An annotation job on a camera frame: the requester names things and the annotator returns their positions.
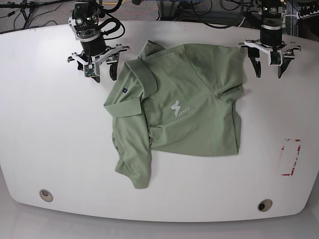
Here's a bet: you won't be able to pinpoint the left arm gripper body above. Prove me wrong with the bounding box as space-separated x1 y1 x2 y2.
239 26 301 66

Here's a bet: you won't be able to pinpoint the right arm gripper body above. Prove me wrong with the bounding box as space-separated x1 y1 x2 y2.
67 37 130 76

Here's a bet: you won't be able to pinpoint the green polo shirt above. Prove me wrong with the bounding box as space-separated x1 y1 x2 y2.
104 41 244 189

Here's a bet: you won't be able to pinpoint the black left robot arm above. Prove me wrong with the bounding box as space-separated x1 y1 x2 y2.
239 0 301 78

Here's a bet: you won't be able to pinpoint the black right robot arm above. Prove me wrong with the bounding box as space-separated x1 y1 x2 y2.
67 0 129 83

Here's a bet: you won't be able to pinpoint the white power strip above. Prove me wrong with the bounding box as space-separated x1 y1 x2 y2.
297 5 319 19

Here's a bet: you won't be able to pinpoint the black tripod legs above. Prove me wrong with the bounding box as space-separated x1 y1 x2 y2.
0 0 75 34

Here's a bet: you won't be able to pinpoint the red tape rectangle marker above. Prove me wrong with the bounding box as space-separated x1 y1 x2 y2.
279 138 302 177

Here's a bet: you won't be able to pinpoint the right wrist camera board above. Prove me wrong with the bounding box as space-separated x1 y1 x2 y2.
83 64 95 78

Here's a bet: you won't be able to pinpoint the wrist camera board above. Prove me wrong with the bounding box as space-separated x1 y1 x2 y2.
270 51 281 65
83 64 95 78

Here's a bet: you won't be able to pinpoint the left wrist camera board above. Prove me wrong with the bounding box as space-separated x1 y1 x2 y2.
270 51 281 65

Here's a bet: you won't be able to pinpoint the left table cable grommet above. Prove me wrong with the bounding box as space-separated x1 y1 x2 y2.
39 189 53 203

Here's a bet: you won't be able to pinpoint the table cable grommet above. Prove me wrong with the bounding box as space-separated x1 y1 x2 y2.
39 189 53 203
257 199 273 212

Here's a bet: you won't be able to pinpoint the right table cable grommet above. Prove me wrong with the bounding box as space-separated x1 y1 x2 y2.
257 199 273 212

